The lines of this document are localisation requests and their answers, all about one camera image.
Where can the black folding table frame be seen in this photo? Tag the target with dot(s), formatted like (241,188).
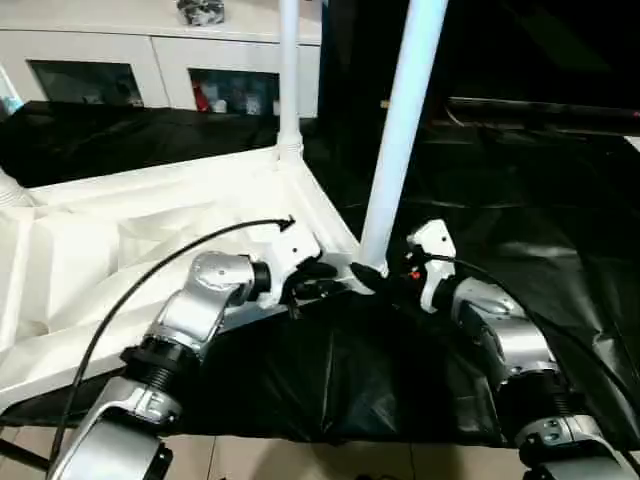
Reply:
(20,450)

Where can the red bottle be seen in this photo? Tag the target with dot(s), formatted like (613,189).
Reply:
(200,97)

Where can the white cabinet with glass doors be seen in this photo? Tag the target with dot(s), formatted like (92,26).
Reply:
(150,50)

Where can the white plastic table top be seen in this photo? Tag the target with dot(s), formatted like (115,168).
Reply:
(125,240)

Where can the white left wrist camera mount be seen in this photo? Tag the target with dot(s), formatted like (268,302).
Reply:
(290,250)

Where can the white plastic table leg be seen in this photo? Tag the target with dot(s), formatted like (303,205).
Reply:
(289,75)
(400,125)
(12,192)

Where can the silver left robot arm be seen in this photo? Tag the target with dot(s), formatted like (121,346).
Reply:
(200,300)

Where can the black plastic mat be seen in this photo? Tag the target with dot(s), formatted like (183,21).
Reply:
(350,375)

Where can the white cup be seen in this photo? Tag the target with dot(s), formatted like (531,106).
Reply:
(276,106)

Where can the black bundle on cabinet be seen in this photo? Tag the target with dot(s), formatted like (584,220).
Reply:
(200,11)

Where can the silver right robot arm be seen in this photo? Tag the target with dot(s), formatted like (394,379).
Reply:
(500,325)

